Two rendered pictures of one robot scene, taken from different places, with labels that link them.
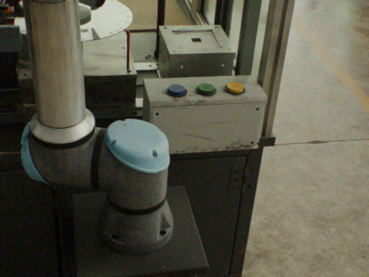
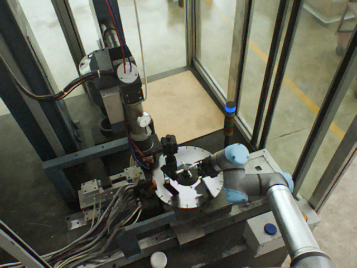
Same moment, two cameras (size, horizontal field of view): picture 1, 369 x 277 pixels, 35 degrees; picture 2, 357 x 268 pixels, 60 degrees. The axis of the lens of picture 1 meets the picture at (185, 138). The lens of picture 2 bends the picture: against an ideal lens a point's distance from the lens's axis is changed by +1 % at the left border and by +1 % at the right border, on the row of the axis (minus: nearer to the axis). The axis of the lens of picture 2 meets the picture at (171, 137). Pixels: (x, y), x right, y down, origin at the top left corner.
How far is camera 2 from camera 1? 0.95 m
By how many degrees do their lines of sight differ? 15
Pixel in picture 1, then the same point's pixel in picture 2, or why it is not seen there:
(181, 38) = (250, 169)
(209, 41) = (265, 167)
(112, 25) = (215, 180)
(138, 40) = (206, 145)
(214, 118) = not seen: hidden behind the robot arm
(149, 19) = (205, 123)
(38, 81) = not seen: outside the picture
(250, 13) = (303, 171)
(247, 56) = (298, 186)
